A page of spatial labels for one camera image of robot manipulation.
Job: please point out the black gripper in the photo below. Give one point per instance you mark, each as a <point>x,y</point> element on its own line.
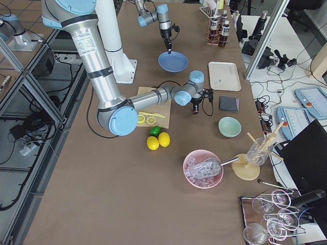
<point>166,34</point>
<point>195,102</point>

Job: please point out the blue plate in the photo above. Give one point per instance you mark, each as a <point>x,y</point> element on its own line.
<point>173,61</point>

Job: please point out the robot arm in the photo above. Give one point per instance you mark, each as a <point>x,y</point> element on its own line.
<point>91,24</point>
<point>161,15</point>

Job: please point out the grey folded cloth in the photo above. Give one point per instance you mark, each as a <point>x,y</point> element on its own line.
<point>227,103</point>

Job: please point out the wooden cutting board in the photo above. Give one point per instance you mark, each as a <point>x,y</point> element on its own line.
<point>163,109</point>

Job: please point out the mint green bowl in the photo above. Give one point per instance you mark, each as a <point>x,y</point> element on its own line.
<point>229,127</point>

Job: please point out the cream rabbit tray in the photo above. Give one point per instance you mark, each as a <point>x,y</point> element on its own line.
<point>224,76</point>

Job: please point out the yellow lemon far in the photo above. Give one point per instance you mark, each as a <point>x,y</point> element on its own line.
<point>164,139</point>

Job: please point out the yellow lemon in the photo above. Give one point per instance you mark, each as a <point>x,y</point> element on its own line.
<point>152,143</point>
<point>164,139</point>

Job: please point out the tea bottle right back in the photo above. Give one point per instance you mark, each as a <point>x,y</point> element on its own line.
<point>213,29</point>

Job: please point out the tea bottle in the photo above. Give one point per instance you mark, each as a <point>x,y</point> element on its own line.
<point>223,17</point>
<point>213,29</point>
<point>224,34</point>

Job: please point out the lemon half lower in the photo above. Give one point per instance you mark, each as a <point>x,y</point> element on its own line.
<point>151,120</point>

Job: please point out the lemon half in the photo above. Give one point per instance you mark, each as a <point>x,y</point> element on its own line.
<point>151,120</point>
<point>141,119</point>

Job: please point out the green lime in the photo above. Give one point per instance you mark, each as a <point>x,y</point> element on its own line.
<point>156,130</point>

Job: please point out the tea bottle front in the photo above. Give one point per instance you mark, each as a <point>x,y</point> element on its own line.
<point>224,34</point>

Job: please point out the yellow plastic knife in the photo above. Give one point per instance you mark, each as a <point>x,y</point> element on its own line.
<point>151,114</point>

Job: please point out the yellow lemon near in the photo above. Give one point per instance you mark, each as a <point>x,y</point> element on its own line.
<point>152,143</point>

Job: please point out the lemon half upper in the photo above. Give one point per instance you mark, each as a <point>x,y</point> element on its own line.
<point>141,119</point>

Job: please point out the metal ice scoop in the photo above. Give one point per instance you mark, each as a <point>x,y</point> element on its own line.
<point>213,167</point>

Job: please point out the pink bowl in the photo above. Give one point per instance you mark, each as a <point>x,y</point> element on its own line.
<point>202,155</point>

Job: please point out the tea bottle left back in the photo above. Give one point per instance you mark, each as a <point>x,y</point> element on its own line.
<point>223,17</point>

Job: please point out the clear ice cubes pile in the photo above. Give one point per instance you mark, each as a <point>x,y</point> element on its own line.
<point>193,171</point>

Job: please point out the round wooden stand base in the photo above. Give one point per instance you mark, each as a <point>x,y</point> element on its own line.
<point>244,169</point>

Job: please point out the glass cup on stand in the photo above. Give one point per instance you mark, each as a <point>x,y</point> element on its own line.
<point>258,154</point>

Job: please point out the blue teach pendant near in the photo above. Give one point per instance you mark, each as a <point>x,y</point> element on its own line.
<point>295,120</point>

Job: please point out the blue teach pendant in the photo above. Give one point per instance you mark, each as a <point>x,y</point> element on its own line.
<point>295,120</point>
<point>314,100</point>

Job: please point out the blue teach pendant far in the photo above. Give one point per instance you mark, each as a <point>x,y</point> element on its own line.
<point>314,100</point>

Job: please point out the black laptop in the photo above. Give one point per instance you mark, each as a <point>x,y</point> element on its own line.
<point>305,157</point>

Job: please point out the wine glass rack tray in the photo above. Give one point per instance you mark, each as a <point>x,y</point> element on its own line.
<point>269,218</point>

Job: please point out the copper wire bottle rack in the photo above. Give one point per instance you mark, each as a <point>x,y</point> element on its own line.
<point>218,31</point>

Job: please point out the aluminium frame post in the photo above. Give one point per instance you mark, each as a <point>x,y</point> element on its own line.
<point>269,29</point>

